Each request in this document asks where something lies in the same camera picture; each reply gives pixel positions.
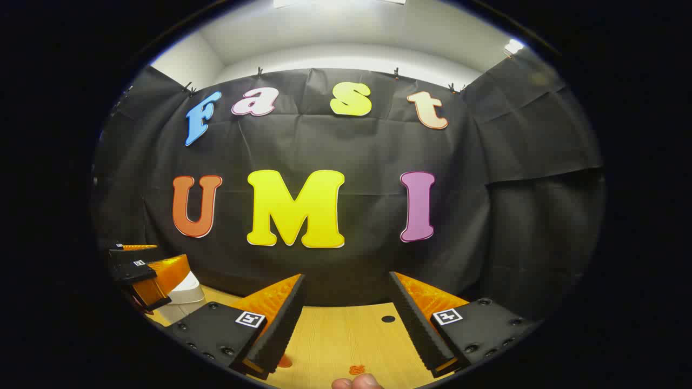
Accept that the wooden desktop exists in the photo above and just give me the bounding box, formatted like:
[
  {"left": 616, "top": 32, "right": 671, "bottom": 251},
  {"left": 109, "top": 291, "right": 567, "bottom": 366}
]
[{"left": 145, "top": 285, "right": 460, "bottom": 389}]

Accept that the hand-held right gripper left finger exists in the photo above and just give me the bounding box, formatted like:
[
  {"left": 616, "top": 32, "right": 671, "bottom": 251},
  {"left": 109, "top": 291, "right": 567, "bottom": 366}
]
[{"left": 164, "top": 273, "right": 308, "bottom": 380}]

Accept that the white desktop garbage bin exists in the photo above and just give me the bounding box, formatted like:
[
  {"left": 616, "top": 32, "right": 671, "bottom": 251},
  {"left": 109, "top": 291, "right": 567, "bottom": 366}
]
[{"left": 157, "top": 272, "right": 207, "bottom": 325}]

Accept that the black backdrop cloth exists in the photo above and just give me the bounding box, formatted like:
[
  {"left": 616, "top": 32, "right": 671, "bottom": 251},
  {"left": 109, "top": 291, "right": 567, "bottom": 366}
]
[{"left": 92, "top": 51, "right": 605, "bottom": 325}]

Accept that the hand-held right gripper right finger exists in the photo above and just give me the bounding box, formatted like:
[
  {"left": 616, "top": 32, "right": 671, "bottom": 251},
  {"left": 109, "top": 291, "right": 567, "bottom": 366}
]
[{"left": 388, "top": 271, "right": 543, "bottom": 379}]

